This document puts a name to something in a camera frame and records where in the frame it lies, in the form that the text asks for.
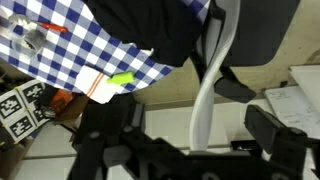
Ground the grey black office chair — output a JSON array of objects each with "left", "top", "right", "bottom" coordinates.
[{"left": 188, "top": 0, "right": 302, "bottom": 153}]

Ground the small leaning whiteboard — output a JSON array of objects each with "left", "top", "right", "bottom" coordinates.
[{"left": 264, "top": 85, "right": 320, "bottom": 139}]

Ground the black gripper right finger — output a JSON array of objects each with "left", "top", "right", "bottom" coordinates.
[{"left": 244, "top": 103, "right": 309, "bottom": 162}]

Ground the box with fiducial tags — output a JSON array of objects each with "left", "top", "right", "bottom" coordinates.
[{"left": 0, "top": 78, "right": 52, "bottom": 145}]

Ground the bright green small object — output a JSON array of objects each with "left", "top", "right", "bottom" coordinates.
[{"left": 106, "top": 71, "right": 136, "bottom": 85}]

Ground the blue white checkered tablecloth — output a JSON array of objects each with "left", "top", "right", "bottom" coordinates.
[{"left": 0, "top": 0, "right": 212, "bottom": 96}]

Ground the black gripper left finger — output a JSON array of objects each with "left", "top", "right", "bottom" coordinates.
[{"left": 120, "top": 101, "right": 148, "bottom": 136}]

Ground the black cloth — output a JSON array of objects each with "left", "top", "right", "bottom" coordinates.
[{"left": 84, "top": 0, "right": 209, "bottom": 68}]

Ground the orange tipped pen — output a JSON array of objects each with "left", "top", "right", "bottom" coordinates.
[{"left": 35, "top": 21, "right": 70, "bottom": 34}]

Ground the orange handled tool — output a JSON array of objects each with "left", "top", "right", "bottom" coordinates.
[{"left": 49, "top": 88, "right": 75, "bottom": 115}]

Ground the white towel with red stripes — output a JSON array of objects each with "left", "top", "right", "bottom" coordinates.
[{"left": 74, "top": 64, "right": 126, "bottom": 105}]

